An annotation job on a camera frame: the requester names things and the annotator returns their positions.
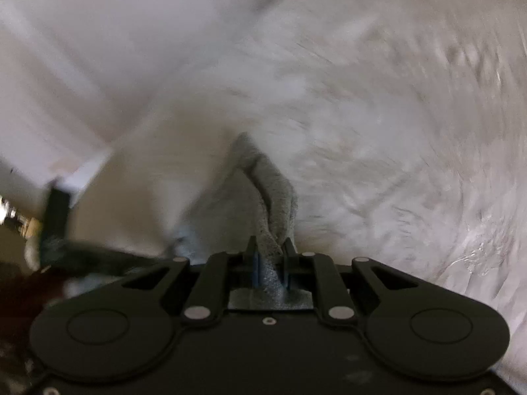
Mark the white patterned bedspread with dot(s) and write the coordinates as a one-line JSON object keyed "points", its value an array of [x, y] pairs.
{"points": [[391, 140]]}

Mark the grey pants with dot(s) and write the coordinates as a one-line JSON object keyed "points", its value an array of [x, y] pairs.
{"points": [[271, 205]]}

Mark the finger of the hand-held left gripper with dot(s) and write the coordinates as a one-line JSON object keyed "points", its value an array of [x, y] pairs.
{"points": [[103, 260], [57, 214]]}

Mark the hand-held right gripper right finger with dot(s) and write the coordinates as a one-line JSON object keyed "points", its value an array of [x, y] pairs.
{"points": [[288, 273]]}

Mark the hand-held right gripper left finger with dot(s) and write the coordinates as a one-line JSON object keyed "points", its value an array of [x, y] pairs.
{"points": [[255, 272]]}

